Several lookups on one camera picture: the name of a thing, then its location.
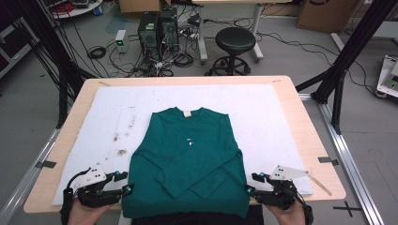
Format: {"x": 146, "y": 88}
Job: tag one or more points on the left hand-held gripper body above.
{"x": 94, "y": 195}

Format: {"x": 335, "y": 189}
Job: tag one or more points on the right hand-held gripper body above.
{"x": 281, "y": 195}

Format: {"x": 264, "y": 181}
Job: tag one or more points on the green long-sleeved shirt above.
{"x": 187, "y": 168}

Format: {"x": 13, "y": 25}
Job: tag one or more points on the person's left hand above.
{"x": 83, "y": 215}

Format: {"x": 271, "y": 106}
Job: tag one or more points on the person's right hand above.
{"x": 292, "y": 217}

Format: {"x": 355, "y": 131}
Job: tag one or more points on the white table leg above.
{"x": 125, "y": 221}

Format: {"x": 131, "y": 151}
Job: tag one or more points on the tan strip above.
{"x": 320, "y": 186}

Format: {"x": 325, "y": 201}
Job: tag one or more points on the black tape piece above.
{"x": 45, "y": 164}
{"x": 328, "y": 161}

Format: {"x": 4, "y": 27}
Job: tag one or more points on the person's dark clothing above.
{"x": 200, "y": 221}

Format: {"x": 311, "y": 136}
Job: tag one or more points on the white table mat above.
{"x": 219, "y": 100}

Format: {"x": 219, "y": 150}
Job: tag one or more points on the short tan tape piece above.
{"x": 104, "y": 83}

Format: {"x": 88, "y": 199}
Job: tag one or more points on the small white box green light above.
{"x": 121, "y": 40}

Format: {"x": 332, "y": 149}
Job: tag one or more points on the black round stool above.
{"x": 235, "y": 40}

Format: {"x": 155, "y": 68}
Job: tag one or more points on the black computer tower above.
{"x": 169, "y": 29}
{"x": 148, "y": 31}

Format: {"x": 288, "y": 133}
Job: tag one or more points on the white desk with legs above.
{"x": 202, "y": 34}

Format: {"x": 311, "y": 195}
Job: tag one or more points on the white machine base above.
{"x": 388, "y": 78}

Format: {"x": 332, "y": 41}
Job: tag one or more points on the dark storage rack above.
{"x": 14, "y": 47}

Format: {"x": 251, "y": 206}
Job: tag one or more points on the white round table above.
{"x": 79, "y": 11}

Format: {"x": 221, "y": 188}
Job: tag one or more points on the small cardboard box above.
{"x": 139, "y": 5}

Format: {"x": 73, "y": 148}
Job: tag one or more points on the large cardboard box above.
{"x": 325, "y": 17}

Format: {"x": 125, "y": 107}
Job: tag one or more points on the aluminium rail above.
{"x": 350, "y": 162}
{"x": 18, "y": 190}

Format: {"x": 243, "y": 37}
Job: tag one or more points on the black metal frame post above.
{"x": 350, "y": 50}
{"x": 53, "y": 47}

